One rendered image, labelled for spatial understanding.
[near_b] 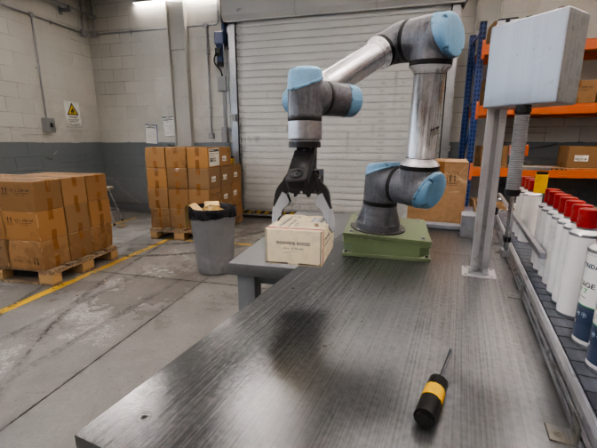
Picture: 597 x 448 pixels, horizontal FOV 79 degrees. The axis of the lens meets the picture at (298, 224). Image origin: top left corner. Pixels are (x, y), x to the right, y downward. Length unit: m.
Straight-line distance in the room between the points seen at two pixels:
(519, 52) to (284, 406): 0.90
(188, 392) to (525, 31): 1.00
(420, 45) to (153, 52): 6.04
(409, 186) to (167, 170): 3.88
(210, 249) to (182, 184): 1.48
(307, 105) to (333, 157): 4.72
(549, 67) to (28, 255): 3.66
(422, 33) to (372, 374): 0.87
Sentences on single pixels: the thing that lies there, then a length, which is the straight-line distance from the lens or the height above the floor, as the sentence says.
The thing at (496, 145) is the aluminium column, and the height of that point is 1.19.
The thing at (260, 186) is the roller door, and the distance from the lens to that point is 5.83.
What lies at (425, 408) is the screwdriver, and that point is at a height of 0.86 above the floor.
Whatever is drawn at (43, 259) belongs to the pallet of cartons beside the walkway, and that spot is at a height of 0.25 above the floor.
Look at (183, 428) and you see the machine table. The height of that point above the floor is 0.83.
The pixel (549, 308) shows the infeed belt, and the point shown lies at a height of 0.88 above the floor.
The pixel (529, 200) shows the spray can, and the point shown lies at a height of 1.02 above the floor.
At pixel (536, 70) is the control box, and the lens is 1.02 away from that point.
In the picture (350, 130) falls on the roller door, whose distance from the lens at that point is 5.47.
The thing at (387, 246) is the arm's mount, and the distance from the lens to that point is 1.21.
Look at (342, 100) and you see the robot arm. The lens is 0.86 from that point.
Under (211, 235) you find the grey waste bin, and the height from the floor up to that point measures 0.39.
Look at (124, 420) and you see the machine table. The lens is 0.61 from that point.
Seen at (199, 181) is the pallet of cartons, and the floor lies 0.74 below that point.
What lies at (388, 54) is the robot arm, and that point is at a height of 1.45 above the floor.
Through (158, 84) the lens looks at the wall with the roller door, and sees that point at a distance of 6.79.
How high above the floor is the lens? 1.20
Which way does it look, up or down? 13 degrees down
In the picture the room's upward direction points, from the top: straight up
